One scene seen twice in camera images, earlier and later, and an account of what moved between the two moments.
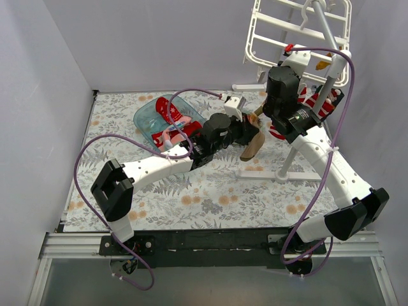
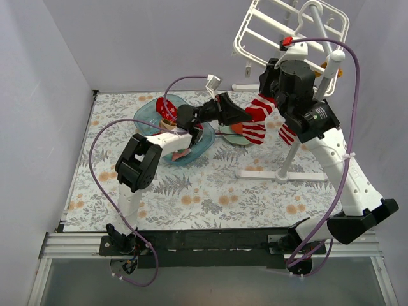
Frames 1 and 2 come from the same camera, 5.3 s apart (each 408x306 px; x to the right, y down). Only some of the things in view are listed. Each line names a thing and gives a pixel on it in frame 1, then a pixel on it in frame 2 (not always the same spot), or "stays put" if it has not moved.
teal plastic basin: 150,122 stays put
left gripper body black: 250,131 to 220,108
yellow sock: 321,65 to 340,72
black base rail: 177,248 stays put
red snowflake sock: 162,107 stays put
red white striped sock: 276,133 to 261,107
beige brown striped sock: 257,141 to 167,124
